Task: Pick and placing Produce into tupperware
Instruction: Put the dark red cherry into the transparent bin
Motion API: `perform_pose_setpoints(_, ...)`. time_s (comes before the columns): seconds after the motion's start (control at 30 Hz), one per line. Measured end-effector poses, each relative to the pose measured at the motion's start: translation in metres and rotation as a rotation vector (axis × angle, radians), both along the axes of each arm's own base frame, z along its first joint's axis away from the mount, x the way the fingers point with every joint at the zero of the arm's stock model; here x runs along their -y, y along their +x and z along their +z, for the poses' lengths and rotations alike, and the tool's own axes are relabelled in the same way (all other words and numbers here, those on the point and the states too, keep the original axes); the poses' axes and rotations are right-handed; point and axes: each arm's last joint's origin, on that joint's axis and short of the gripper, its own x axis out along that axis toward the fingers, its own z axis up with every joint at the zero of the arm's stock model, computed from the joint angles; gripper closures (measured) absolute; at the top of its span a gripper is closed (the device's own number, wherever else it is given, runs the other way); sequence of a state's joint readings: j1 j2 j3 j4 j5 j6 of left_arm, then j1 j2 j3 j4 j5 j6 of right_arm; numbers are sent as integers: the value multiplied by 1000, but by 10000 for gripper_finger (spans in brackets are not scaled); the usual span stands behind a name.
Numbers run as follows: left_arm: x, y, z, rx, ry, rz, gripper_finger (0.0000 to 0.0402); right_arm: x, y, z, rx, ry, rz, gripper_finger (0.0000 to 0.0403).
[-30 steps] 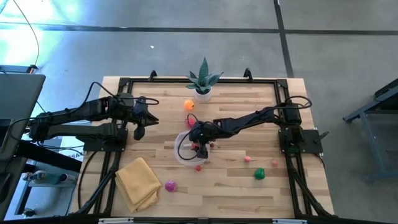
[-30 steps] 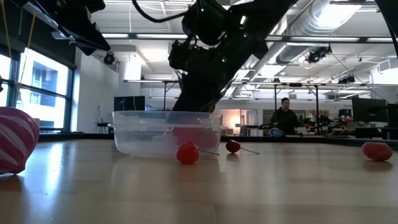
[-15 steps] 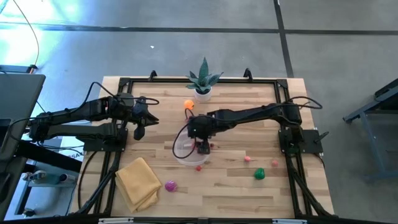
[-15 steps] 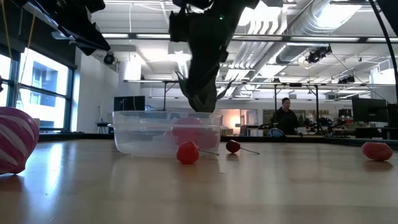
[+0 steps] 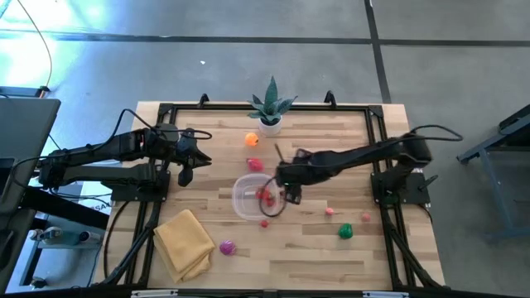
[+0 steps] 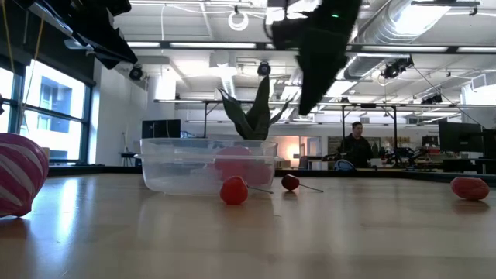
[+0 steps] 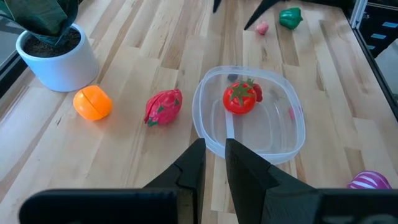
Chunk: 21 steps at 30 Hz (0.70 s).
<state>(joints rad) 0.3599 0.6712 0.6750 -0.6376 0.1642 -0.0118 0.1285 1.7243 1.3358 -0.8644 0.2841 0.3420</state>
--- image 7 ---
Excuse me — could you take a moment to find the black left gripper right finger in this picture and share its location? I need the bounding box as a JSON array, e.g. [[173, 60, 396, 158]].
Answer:
[[224, 138, 398, 224]]

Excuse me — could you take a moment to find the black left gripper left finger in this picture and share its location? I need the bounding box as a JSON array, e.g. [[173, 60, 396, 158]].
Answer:
[[18, 138, 206, 224]]

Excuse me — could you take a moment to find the pink toy fruit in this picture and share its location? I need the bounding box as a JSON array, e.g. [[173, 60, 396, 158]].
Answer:
[[256, 21, 270, 35]]

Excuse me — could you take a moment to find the green toy bell pepper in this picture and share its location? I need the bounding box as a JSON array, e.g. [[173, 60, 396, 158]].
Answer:
[[279, 7, 304, 31]]

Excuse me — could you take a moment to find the clear plastic tupperware container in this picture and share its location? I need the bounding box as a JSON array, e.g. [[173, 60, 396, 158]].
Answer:
[[192, 65, 307, 166]]

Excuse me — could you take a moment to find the red toy strawberry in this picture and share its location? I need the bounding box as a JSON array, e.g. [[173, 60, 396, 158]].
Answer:
[[248, 78, 264, 103]]

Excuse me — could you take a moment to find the red toy dragon fruit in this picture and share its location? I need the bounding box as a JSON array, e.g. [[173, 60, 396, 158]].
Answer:
[[144, 88, 183, 127]]

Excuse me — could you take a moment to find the red toy tomato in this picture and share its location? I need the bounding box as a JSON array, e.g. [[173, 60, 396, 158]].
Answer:
[[222, 80, 258, 115]]

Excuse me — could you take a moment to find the purple white striped toy onion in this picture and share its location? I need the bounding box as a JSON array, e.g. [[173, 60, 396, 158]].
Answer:
[[347, 170, 392, 190]]

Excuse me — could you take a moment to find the orange toy fruit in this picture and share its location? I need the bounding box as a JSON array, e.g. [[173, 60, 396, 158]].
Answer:
[[73, 85, 113, 121]]

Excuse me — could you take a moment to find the snake plant in white pot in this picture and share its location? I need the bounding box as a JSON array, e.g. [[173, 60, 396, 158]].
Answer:
[[0, 0, 100, 93]]

